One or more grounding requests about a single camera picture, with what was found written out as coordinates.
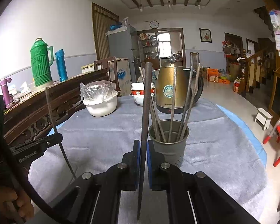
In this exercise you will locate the bunch of dark chopsticks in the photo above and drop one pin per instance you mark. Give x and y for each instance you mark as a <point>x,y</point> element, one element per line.
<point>155,126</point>

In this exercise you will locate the gold electric kettle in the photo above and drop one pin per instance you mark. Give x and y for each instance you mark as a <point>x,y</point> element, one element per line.
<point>168,79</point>

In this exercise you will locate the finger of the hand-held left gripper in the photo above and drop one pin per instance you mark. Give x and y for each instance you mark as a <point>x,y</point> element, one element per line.
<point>51,142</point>

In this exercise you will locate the wooden door with curtain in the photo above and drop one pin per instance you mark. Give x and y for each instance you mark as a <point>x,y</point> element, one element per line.
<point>105,32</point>

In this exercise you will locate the thin single chopstick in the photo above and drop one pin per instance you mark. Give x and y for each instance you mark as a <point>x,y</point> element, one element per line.
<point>65,156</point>

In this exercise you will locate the black kettle base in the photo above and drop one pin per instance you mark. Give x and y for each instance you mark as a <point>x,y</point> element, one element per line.
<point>163,109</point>

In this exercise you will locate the blue thermos flask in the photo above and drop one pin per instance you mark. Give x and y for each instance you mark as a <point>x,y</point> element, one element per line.
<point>61,67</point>

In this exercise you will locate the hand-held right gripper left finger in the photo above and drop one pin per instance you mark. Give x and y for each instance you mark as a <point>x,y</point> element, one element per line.
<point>137,165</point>

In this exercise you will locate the grey perforated chopstick holder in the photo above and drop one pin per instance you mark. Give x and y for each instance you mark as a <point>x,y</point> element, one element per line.
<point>168,149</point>

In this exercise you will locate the orange cardboard box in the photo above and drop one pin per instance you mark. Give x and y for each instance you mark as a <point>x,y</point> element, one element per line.
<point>212,74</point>
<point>224,81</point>

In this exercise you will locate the framed flower picture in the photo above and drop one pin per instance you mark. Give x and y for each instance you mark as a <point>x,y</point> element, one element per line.
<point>205,35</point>

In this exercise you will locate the person's left hand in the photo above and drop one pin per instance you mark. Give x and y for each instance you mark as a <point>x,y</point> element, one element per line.
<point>25,211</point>

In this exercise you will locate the wooden stair railing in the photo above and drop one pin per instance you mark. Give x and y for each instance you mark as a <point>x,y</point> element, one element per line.
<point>254,65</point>

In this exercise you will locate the small white stool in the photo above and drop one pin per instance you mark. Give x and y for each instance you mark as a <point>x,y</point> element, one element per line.
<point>264,113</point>

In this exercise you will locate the purple bottle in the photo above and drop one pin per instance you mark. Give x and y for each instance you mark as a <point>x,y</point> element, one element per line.
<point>5,93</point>

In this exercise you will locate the grey tablecloth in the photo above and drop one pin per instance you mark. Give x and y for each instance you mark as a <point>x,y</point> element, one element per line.
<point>212,144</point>

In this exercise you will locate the slatted wooden chair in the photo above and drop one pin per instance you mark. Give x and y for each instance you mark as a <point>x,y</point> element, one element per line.
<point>194,53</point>

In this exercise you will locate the carved dark wooden chair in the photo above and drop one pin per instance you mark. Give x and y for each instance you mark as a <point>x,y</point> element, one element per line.
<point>37,107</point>

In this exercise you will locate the grey refrigerator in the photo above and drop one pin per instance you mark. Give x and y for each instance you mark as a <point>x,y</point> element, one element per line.
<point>121,49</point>

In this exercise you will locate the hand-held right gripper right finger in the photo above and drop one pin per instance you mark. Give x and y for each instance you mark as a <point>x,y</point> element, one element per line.
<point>150,165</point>

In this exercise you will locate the thick single chopstick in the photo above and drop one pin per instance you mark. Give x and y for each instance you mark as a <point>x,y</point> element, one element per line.
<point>144,121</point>

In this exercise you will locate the blue bag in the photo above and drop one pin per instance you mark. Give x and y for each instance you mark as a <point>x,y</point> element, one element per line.
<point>115,26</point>

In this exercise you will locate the green thermos flask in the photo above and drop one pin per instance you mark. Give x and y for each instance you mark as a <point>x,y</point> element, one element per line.
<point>40,67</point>

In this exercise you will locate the clear plastic bag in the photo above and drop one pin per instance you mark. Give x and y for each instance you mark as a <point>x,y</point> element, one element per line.
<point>95,91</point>

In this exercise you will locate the white ceramic pot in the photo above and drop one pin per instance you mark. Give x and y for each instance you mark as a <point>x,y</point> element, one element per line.
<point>100,108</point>

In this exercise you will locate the round wall clock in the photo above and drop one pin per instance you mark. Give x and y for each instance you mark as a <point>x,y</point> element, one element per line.
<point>154,24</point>

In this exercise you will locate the glass display cabinet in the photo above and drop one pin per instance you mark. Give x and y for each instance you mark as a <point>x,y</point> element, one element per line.
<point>149,44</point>

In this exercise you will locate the blue cloth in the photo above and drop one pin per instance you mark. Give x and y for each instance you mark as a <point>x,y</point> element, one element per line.
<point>247,130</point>

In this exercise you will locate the slim grey chopstick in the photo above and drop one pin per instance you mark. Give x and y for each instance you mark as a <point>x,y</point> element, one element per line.
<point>186,98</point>
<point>191,95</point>

